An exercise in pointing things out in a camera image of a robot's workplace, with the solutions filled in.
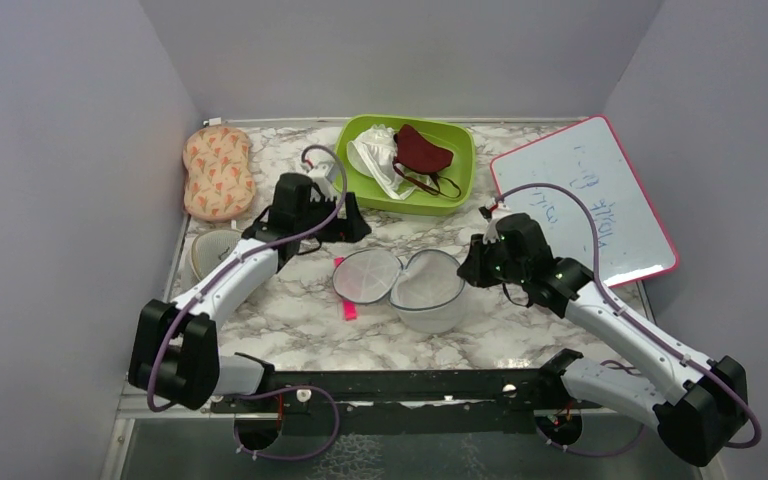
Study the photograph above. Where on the green plastic tray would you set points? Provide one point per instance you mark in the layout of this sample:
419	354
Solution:
457	179

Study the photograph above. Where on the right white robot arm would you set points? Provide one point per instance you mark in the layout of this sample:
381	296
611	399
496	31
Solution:
695	404

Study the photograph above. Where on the round beige mesh bag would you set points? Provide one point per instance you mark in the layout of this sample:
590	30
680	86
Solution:
205	253

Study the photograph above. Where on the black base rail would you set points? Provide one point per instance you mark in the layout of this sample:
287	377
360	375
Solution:
401	402

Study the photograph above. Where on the pink plastic clip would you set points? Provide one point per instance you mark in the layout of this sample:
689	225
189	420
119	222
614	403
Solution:
349	309

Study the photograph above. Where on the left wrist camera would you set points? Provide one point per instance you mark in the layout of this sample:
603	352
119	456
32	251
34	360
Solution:
323	174

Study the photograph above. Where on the white mesh laundry bag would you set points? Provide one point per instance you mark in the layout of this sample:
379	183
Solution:
425	290

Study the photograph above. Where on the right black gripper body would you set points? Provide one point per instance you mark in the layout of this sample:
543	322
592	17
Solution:
489	263

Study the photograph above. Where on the dark red bra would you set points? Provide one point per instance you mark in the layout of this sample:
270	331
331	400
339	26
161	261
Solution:
421	162

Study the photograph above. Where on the pink framed whiteboard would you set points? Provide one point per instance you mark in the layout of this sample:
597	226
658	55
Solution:
579	185

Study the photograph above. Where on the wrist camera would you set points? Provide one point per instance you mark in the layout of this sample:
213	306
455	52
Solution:
493	213
323	174

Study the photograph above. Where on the floral orange pouch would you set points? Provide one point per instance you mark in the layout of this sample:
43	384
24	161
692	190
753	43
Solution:
219	185

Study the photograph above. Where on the white lace bra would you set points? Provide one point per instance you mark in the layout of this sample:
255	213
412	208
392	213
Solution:
372	153

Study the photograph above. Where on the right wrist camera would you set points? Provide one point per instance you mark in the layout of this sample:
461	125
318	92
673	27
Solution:
493	213

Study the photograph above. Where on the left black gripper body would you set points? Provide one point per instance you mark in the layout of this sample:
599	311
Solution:
341	228

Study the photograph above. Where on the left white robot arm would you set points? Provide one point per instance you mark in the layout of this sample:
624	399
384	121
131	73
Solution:
175	354

